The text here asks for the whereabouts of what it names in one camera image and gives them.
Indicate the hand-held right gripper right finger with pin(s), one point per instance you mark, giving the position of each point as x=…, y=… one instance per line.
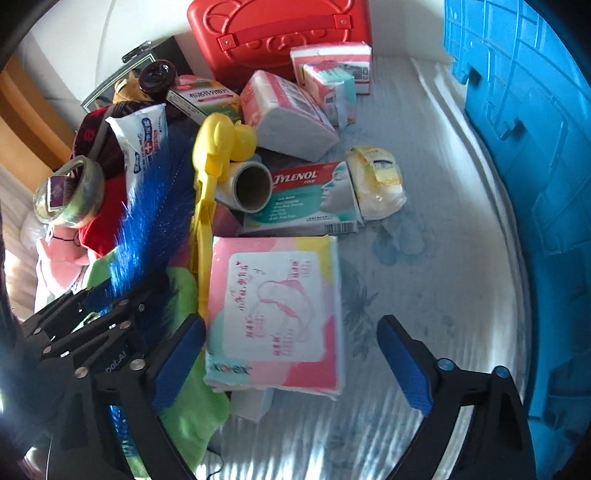
x=406, y=364

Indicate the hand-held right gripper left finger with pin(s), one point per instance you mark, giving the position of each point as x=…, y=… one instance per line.
x=178, y=364

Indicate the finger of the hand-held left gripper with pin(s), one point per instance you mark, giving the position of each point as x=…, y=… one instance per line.
x=92, y=327
x=55, y=318

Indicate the pastel tissue pack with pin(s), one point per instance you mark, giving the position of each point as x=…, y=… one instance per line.
x=277, y=314

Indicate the blue feather duster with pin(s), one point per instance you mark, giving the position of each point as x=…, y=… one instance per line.
x=147, y=221

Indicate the pig plush with glasses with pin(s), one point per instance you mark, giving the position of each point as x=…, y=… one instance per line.
x=60, y=267

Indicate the green plush cushion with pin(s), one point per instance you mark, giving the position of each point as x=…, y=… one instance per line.
x=194, y=415

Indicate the small white cardboard box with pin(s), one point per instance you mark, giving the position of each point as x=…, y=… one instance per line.
x=251, y=406

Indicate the pig plush red dress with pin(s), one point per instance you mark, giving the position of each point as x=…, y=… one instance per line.
x=104, y=221

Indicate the clear tape roll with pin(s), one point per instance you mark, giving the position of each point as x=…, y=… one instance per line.
x=78, y=194

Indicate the dark maroon cloth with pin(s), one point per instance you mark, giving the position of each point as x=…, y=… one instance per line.
x=108, y=154

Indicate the yellow wet wipe pack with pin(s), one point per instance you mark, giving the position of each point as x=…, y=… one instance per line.
x=378, y=184

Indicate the white teal medicine box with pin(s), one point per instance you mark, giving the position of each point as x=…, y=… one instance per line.
x=304, y=203

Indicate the lint roller roll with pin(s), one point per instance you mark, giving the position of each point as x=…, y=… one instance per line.
x=244, y=184

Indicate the white blue tissue packet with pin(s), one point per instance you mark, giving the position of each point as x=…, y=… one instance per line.
x=141, y=138

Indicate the yellow duck-shaped tongs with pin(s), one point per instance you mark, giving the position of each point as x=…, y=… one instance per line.
x=217, y=143

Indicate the brown bear plush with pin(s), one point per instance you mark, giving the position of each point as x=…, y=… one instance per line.
x=127, y=92

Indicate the green white medicine box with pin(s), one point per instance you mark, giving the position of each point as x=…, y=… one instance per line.
x=203, y=99

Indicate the dark glass bottle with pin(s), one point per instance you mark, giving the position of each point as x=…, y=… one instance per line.
x=157, y=78

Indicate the blue plastic crate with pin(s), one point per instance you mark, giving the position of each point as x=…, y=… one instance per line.
x=531, y=138

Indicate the pink floral tissue pack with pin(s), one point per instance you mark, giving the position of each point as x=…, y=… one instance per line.
x=286, y=115

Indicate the small teal pink tissue pack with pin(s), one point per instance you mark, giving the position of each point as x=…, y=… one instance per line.
x=330, y=87

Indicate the black gift box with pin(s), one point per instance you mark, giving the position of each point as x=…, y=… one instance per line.
x=171, y=48

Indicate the red hard carry case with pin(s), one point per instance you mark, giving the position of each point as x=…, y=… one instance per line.
x=277, y=27

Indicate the curved wooden frame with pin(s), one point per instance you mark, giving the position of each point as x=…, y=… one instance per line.
x=27, y=120

